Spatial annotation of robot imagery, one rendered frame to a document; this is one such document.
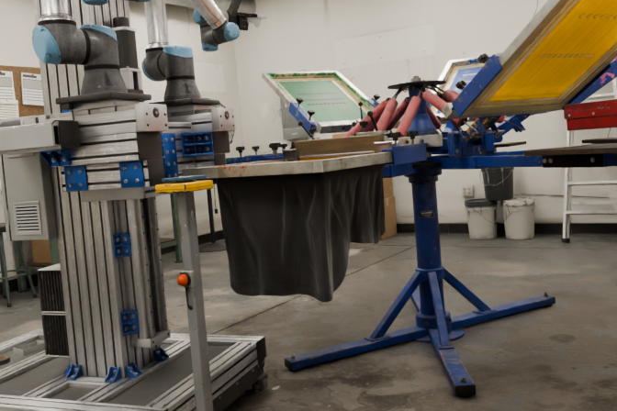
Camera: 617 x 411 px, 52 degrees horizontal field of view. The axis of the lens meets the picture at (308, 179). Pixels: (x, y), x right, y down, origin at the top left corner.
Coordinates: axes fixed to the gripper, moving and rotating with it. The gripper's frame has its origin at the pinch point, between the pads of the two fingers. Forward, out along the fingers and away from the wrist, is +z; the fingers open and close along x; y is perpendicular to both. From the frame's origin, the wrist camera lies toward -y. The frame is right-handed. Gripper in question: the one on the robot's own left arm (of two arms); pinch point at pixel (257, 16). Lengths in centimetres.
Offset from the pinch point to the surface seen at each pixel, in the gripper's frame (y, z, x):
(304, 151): 60, -20, 54
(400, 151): 56, -15, 99
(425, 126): 52, 64, 56
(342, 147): 57, -16, 72
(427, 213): 96, 63, 60
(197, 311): 103, -94, 81
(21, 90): 41, 17, -332
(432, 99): 38, 52, 68
